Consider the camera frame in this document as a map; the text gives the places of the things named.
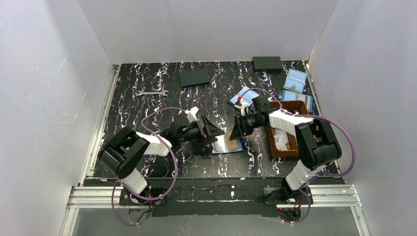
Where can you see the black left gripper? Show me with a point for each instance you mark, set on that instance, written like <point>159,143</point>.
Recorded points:
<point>204,131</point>

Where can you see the orange credit card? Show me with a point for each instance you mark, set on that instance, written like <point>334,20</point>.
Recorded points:
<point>231,144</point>

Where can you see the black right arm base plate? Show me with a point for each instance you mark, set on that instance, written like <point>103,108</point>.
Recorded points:
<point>274,196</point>

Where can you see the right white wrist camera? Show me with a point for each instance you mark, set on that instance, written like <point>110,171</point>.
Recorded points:
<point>242,105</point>

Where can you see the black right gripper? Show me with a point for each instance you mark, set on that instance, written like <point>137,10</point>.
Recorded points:
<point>243,124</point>

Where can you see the woven brown basket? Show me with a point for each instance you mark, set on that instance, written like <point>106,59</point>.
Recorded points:
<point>293,106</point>

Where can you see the dark blue card holder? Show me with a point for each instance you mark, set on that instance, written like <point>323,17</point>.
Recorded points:
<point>220,147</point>

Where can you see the open blue card holder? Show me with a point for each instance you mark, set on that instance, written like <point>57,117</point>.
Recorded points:
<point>246,97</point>

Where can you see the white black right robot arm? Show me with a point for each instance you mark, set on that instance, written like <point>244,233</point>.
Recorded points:
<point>317,144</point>

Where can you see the black flat box centre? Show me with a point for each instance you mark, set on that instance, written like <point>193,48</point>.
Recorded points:
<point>193,78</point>

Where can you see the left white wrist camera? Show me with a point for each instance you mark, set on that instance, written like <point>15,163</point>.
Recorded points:
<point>193,114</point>

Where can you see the blue striped card holder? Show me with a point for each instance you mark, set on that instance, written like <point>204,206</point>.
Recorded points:
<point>290,95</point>

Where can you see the white cards in basket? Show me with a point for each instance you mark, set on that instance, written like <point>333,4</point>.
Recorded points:
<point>281,140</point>

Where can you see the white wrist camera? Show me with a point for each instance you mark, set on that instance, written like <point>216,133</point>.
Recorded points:
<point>193,114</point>
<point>242,105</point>

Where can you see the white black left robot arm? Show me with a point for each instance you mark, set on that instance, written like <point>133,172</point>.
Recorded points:
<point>123,152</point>

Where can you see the black box at back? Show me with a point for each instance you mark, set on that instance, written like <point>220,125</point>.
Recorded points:
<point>267,64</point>

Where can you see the silver open-end wrench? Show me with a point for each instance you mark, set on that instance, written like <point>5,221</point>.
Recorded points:
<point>161,93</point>

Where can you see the light blue snap card holder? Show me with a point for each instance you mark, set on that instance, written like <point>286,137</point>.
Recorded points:
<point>295,81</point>

